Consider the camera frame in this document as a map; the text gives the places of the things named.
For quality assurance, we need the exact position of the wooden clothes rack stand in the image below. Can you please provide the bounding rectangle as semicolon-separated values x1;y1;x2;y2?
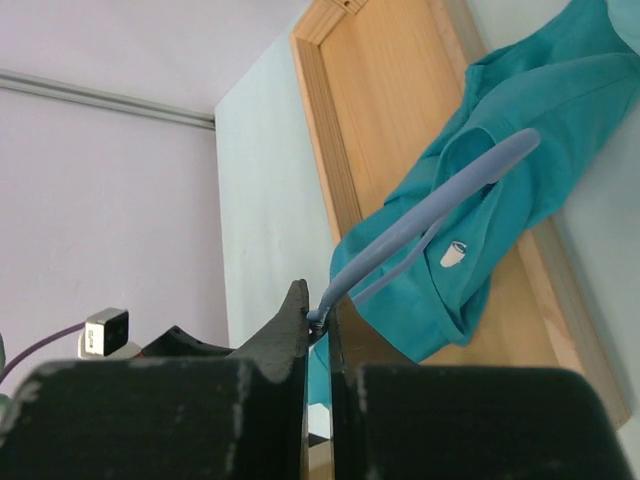
291;1;631;427

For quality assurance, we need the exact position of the light teal t shirt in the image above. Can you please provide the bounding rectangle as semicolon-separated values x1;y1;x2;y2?
608;0;640;54

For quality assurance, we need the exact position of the light blue wire hanger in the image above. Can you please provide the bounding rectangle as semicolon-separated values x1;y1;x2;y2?
307;128;541;343

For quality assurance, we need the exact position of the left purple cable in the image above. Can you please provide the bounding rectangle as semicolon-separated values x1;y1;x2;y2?
0;322;86;386

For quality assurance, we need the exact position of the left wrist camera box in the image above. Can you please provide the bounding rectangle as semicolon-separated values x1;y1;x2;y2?
77;307;142;360

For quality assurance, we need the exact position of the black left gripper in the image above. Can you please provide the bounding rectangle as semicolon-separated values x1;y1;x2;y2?
142;326;233;358

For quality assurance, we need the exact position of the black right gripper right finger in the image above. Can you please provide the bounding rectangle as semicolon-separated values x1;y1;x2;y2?
327;299;632;479

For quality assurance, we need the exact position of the dark teal t shirt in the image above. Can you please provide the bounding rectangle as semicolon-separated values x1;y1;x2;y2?
308;1;639;405

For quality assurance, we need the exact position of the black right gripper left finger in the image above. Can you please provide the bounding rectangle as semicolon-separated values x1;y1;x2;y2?
1;280;309;479

